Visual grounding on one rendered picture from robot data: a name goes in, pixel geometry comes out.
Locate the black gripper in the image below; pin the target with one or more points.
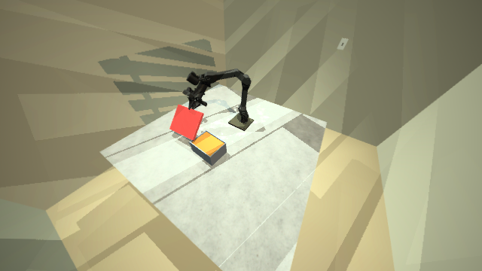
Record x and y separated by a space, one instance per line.
195 102

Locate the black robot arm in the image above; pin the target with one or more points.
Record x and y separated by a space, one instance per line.
208 78

